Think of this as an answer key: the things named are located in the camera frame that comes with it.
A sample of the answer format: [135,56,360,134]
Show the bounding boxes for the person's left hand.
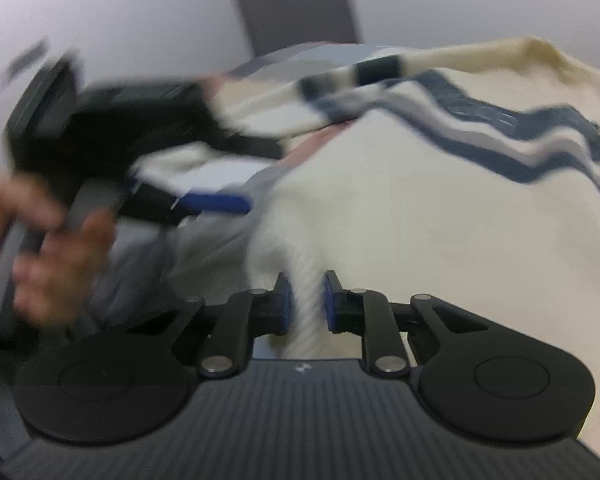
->
[0,170,118,328]

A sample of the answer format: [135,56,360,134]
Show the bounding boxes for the grey wall switch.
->
[2,37,51,86]

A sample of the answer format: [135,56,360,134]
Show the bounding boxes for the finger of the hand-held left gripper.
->
[200,105,286,162]
[122,182,253,228]

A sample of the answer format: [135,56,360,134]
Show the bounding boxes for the cream sweater with blue stripes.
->
[130,35,600,466]

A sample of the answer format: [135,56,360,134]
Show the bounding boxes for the grey door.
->
[222,0,366,58]

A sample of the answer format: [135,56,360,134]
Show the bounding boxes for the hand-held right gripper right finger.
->
[322,270,491,378]

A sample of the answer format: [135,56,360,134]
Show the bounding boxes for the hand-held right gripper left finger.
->
[172,272,296,378]

